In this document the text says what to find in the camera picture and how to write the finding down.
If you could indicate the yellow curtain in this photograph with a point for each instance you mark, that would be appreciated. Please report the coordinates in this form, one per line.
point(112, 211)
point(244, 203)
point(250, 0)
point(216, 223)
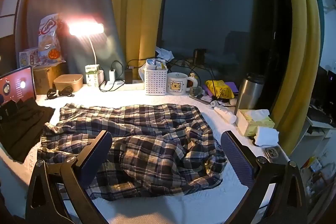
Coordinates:
point(302, 56)
point(136, 3)

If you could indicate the yellow tissue box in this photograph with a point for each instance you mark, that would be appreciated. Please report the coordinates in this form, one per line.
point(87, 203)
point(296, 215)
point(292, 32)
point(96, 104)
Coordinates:
point(252, 121)

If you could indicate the white shelf unit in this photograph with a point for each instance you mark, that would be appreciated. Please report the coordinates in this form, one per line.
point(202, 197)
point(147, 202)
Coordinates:
point(320, 124)

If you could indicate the plaid pants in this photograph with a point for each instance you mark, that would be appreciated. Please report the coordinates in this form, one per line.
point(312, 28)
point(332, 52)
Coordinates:
point(157, 134)

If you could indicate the white perforated basket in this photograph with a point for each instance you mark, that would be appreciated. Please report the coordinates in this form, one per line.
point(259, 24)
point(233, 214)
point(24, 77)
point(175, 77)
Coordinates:
point(156, 82)

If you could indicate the yellow printed bag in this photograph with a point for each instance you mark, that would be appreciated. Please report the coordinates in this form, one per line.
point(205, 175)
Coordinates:
point(220, 88)

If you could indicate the printed snack bag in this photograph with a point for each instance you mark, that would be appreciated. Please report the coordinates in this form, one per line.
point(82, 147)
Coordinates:
point(48, 40)

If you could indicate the white printed box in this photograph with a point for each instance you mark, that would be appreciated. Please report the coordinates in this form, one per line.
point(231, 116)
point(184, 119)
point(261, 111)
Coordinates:
point(26, 57)

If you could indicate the smartphone in clear case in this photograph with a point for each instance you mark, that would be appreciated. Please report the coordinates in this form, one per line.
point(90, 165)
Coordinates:
point(274, 153)

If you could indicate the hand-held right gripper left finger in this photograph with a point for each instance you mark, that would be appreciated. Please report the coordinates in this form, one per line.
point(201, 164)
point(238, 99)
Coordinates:
point(97, 155)

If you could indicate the white table mat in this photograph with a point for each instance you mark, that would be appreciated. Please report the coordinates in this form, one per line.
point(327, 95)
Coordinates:
point(126, 98)

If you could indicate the dark jar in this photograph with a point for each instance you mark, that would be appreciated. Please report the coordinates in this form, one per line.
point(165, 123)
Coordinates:
point(199, 56)

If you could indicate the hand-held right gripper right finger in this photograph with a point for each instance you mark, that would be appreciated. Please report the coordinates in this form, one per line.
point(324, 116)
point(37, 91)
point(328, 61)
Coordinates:
point(238, 158)

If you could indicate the black cloth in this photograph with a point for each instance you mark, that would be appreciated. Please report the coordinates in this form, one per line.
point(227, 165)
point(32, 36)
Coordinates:
point(23, 129)

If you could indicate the white tube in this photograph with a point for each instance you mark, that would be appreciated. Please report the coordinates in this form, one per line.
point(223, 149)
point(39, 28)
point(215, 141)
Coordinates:
point(225, 113)

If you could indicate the brown cardboard box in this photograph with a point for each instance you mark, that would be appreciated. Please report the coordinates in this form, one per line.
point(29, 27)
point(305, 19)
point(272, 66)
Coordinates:
point(44, 77)

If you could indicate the white plastic bag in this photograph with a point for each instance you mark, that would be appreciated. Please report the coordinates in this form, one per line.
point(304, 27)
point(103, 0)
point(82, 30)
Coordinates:
point(141, 77)

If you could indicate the white power strip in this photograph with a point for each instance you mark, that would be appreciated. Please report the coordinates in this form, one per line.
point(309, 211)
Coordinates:
point(115, 85)

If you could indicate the beige takeaway container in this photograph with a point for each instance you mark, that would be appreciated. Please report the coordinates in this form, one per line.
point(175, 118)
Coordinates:
point(68, 82)

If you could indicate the white green milk carton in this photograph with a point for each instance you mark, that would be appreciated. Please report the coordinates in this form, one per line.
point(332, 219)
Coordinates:
point(92, 77)

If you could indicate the steel tumbler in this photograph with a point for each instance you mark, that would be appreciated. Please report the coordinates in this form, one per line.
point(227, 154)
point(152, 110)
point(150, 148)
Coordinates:
point(248, 95)

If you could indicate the purple pouch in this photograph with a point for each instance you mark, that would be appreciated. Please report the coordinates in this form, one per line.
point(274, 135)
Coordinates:
point(232, 86)

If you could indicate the small grey plush toy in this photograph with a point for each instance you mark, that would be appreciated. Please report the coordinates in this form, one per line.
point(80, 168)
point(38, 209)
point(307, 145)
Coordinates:
point(196, 91)

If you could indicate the crumpled white tissue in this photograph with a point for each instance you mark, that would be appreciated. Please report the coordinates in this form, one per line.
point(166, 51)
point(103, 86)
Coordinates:
point(266, 134)

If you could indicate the tablet with red screen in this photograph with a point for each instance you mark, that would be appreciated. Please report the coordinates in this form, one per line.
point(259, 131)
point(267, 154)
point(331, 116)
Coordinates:
point(15, 85)

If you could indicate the black charger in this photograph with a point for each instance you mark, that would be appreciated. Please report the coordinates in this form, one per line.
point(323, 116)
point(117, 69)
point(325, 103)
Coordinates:
point(128, 76)

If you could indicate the white bear mug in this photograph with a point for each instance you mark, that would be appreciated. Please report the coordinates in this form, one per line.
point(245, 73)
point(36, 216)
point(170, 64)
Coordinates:
point(177, 85)

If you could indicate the white charger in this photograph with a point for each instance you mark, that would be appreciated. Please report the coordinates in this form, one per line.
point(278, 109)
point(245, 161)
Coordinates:
point(112, 75)

